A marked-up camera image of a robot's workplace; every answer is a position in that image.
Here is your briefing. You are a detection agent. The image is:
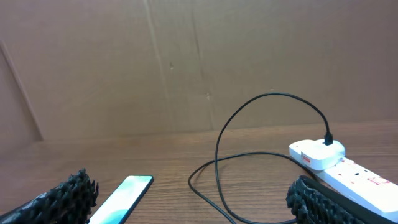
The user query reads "white power strip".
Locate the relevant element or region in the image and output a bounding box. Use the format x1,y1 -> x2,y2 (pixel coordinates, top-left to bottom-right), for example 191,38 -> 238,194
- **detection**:
289,140 -> 397,222

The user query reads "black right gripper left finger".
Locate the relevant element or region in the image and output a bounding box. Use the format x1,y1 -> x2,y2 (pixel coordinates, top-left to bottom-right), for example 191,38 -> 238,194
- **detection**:
1,169 -> 99,224

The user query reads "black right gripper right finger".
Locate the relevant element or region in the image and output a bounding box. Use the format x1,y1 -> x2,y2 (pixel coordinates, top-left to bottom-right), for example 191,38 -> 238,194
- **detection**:
286,175 -> 396,224

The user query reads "black USB charging cable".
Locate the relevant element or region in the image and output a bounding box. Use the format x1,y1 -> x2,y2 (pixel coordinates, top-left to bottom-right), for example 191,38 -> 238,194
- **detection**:
187,91 -> 334,224

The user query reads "blue Galaxy smartphone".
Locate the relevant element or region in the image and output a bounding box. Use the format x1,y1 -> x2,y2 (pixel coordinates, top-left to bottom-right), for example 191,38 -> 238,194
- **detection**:
89,175 -> 154,224

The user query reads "white charger adapter plug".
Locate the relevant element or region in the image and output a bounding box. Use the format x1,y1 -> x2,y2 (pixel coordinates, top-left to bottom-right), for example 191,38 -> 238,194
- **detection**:
298,139 -> 345,171

